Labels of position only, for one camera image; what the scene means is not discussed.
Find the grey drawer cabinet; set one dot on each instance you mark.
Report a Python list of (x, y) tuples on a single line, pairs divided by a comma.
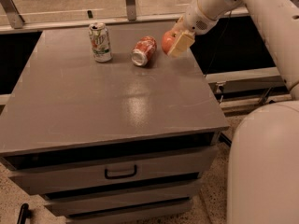
[(68, 108)]

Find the grey bottom drawer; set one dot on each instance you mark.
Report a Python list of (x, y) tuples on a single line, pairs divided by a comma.
[(135, 213)]

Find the grey drawer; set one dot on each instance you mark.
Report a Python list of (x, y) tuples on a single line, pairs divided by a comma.
[(82, 175), (135, 213), (125, 198)]

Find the red apple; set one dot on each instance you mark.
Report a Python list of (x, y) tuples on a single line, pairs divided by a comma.
[(168, 40)]

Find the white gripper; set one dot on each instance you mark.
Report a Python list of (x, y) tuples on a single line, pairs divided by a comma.
[(196, 22)]

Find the black drawer handle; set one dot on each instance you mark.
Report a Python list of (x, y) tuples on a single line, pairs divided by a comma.
[(120, 174)]

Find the grey top drawer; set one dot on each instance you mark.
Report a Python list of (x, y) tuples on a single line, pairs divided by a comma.
[(82, 175)]

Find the red coke can lying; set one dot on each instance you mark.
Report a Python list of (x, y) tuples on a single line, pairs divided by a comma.
[(143, 50)]

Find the white green 7up can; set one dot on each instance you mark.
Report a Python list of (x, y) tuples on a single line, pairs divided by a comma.
[(99, 36)]

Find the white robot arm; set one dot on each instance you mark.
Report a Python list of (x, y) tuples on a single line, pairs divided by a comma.
[(263, 167)]

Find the metal window railing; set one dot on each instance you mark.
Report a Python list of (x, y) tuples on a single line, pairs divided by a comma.
[(16, 15)]

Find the grey middle drawer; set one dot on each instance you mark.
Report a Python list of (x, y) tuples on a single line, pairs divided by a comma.
[(125, 198)]

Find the black object bottom left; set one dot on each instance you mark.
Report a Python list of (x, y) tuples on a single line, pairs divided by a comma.
[(24, 214)]

